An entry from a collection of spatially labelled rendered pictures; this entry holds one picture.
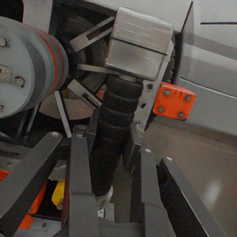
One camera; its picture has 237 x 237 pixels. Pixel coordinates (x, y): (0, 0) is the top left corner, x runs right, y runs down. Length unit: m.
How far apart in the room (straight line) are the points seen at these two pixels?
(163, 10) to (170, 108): 0.26
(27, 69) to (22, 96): 0.04
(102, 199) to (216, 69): 0.63
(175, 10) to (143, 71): 0.07
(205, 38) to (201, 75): 0.12
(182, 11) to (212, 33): 0.52
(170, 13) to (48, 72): 0.19
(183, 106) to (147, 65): 0.28
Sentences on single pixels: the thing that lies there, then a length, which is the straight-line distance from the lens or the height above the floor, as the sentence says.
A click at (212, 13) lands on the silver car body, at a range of 0.73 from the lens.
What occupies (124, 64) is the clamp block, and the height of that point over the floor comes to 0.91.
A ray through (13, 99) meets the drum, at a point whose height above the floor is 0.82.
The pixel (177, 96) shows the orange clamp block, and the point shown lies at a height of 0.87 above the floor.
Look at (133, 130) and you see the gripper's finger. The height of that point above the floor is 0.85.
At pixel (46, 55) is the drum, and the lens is 0.30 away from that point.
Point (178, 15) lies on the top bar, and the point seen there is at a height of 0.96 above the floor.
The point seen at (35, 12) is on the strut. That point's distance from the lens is 0.41.
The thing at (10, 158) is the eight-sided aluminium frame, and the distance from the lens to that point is 0.51.
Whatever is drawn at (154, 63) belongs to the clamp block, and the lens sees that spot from 0.16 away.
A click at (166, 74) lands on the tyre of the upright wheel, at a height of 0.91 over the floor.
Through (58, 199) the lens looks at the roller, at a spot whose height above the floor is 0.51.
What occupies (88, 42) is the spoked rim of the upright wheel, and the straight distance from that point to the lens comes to 0.48.
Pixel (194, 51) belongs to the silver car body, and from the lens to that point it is 0.70.
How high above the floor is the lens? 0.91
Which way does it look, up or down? 19 degrees down
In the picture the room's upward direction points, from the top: 17 degrees clockwise
